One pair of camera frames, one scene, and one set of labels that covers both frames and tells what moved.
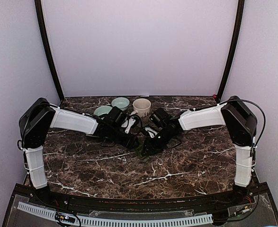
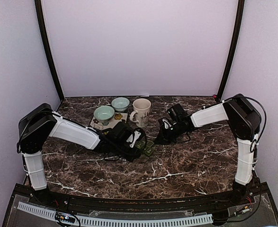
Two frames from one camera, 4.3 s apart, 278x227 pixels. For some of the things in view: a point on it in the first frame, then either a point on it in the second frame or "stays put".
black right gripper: [153, 148] to [163, 136]
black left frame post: [39, 8] stays put
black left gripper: [129, 144] to [135, 154]
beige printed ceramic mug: [142, 108] stays put
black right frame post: [240, 14] stays put
